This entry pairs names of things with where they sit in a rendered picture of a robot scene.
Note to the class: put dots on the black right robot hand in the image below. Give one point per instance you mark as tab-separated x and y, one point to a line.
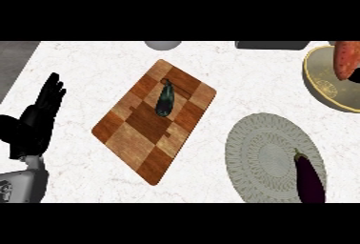
355	76

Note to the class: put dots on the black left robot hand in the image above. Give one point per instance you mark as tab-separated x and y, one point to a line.
35	119

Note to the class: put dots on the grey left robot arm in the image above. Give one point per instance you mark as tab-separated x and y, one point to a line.
21	186

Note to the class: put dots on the grey bowl with yellow rim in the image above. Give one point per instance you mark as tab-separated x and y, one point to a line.
323	82

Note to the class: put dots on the round grey woven placemat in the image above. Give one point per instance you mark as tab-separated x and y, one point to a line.
274	158

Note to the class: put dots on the dark grey counter edge strip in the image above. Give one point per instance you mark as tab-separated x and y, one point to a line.
13	63

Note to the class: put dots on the dark grey flat object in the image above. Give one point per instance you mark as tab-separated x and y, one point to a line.
270	44

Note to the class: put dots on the checkered wooden cutting board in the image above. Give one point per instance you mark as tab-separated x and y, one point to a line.
152	122

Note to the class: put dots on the dark green cucumber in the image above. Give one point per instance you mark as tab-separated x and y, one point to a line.
164	100

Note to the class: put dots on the dark purple eggplant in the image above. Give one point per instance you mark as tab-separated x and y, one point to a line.
310	181

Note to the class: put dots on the round grey object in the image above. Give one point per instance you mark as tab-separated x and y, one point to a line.
162	44

